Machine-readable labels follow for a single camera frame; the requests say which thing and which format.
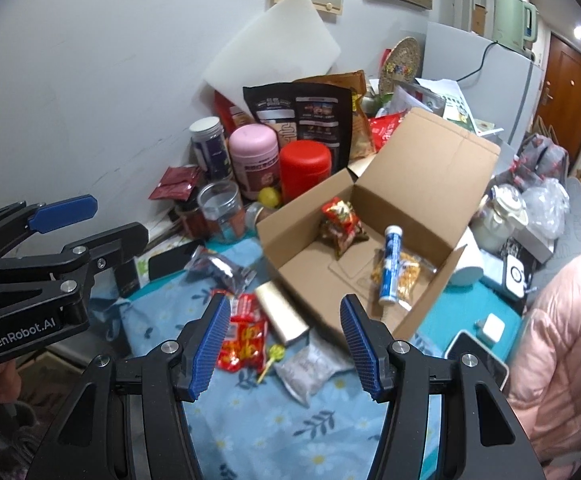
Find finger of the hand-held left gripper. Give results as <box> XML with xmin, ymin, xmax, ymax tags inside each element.
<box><xmin>0</xmin><ymin>222</ymin><xmax>150</xmax><ymax>301</ymax></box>
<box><xmin>0</xmin><ymin>194</ymin><xmax>98</xmax><ymax>261</ymax></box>

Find brown snack bag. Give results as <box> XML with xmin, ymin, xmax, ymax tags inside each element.
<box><xmin>293</xmin><ymin>71</ymin><xmax>376</xmax><ymax>161</ymax></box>

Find woven round tray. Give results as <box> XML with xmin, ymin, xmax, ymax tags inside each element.
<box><xmin>378</xmin><ymin>36</ymin><xmax>421</xmax><ymax>96</ymax></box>

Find white teapot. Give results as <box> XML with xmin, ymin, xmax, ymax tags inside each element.
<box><xmin>471</xmin><ymin>184</ymin><xmax>529</xmax><ymax>256</ymax></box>

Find dark red sachets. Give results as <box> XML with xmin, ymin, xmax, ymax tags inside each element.
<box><xmin>148</xmin><ymin>165</ymin><xmax>204</xmax><ymax>203</ymax></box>

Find wooden door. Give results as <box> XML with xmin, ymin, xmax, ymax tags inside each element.
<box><xmin>541</xmin><ymin>32</ymin><xmax>581</xmax><ymax>171</ymax></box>

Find black cable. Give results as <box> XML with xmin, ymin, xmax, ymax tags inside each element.
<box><xmin>457</xmin><ymin>40</ymin><xmax>501</xmax><ymax>83</ymax></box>

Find silver foil packet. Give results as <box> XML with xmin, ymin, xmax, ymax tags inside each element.
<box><xmin>185</xmin><ymin>246</ymin><xmax>257</xmax><ymax>297</ymax></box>

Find small glass jar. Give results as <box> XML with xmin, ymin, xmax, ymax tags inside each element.
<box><xmin>244</xmin><ymin>201</ymin><xmax>271</xmax><ymax>226</ymax></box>

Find green lollipop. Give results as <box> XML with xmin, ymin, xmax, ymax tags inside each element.
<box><xmin>256</xmin><ymin>344</ymin><xmax>286</xmax><ymax>386</ymax></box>

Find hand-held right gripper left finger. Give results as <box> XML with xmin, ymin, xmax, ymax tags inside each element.
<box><xmin>23</xmin><ymin>293</ymin><xmax>232</xmax><ymax>480</ymax></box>

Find white refrigerator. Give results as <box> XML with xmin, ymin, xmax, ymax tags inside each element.
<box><xmin>423</xmin><ymin>21</ymin><xmax>546</xmax><ymax>151</ymax></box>

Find cardboard box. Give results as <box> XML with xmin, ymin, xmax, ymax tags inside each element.
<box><xmin>255</xmin><ymin>107</ymin><xmax>501</xmax><ymax>346</ymax></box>

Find blue white tube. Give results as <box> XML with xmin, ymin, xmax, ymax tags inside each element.
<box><xmin>378</xmin><ymin>225</ymin><xmax>405</xmax><ymax>306</ymax></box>

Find green kettle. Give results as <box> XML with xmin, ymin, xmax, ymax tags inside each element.
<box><xmin>493</xmin><ymin>0</ymin><xmax>539</xmax><ymax>58</ymax></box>

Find white printed bread packet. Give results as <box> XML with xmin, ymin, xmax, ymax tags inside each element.
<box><xmin>274</xmin><ymin>332</ymin><xmax>356</xmax><ymax>408</ymax></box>

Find pink canister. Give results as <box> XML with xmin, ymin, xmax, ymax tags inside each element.
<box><xmin>228</xmin><ymin>124</ymin><xmax>281</xmax><ymax>201</ymax></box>

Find dark spice jar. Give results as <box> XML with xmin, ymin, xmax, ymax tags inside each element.
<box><xmin>175</xmin><ymin>192</ymin><xmax>211</xmax><ymax>238</ymax></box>

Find purple jar white lid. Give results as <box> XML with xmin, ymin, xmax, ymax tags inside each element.
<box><xmin>189</xmin><ymin>116</ymin><xmax>234</xmax><ymax>181</ymax></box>

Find grey patterned bag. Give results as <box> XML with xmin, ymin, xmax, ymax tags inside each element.
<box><xmin>513</xmin><ymin>132</ymin><xmax>571</xmax><ymax>196</ymax></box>

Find blue floral cloth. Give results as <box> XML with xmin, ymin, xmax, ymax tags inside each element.
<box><xmin>90</xmin><ymin>240</ymin><xmax>451</xmax><ymax>480</ymax></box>

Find black white device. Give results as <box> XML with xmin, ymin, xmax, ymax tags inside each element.
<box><xmin>501</xmin><ymin>252</ymin><xmax>531</xmax><ymax>301</ymax></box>

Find red canister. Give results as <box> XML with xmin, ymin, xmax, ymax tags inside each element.
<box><xmin>279</xmin><ymin>140</ymin><xmax>334</xmax><ymax>206</ymax></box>

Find white cutting board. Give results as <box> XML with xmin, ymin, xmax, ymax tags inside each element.
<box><xmin>203</xmin><ymin>0</ymin><xmax>341</xmax><ymax>111</ymax></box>

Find white box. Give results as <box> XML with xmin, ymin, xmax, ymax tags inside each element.
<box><xmin>515</xmin><ymin>227</ymin><xmax>556</xmax><ymax>266</ymax></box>

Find clear plastic bag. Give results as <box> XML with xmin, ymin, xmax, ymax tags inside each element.
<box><xmin>521</xmin><ymin>177</ymin><xmax>571</xmax><ymax>241</ymax></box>

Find white cylinder device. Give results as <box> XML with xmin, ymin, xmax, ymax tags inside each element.
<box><xmin>448</xmin><ymin>245</ymin><xmax>486</xmax><ymax>288</ymax></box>

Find white green papers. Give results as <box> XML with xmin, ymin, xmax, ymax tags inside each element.
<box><xmin>388</xmin><ymin>77</ymin><xmax>476</xmax><ymax>133</ymax></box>

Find pink puffer jacket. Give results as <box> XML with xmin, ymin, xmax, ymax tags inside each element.
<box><xmin>505</xmin><ymin>240</ymin><xmax>581</xmax><ymax>461</ymax></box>

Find clear plastic jar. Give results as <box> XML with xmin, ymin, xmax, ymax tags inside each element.
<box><xmin>197</xmin><ymin>181</ymin><xmax>246</xmax><ymax>245</ymax></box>

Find smartphone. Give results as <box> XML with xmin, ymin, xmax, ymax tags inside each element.
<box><xmin>445</xmin><ymin>330</ymin><xmax>511</xmax><ymax>396</ymax></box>

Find black tin box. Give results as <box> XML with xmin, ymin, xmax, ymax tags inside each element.
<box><xmin>112</xmin><ymin>259</ymin><xmax>138</xmax><ymax>298</ymax></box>

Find red yellow snack packet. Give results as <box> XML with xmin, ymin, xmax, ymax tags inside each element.
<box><xmin>216</xmin><ymin>317</ymin><xmax>271</xmax><ymax>375</ymax></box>

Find black pouch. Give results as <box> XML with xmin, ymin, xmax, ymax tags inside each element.
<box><xmin>243</xmin><ymin>82</ymin><xmax>354</xmax><ymax>173</ymax></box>

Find white charger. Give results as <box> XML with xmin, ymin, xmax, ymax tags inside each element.
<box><xmin>475</xmin><ymin>313</ymin><xmax>506</xmax><ymax>345</ymax></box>

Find gold box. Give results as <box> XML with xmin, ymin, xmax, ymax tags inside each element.
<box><xmin>254</xmin><ymin>281</ymin><xmax>310</xmax><ymax>347</ymax></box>

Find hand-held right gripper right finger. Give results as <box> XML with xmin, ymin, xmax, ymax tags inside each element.
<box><xmin>339</xmin><ymin>293</ymin><xmax>546</xmax><ymax>480</ymax></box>

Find dark chip snack bag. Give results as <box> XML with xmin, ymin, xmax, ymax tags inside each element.
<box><xmin>319</xmin><ymin>196</ymin><xmax>369</xmax><ymax>259</ymax></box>

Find black flat device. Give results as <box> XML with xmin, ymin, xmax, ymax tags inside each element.
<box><xmin>148</xmin><ymin>241</ymin><xmax>206</xmax><ymax>281</ymax></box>

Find clear bag yellow snacks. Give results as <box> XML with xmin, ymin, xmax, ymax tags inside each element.
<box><xmin>369</xmin><ymin>250</ymin><xmax>439</xmax><ymax>311</ymax></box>

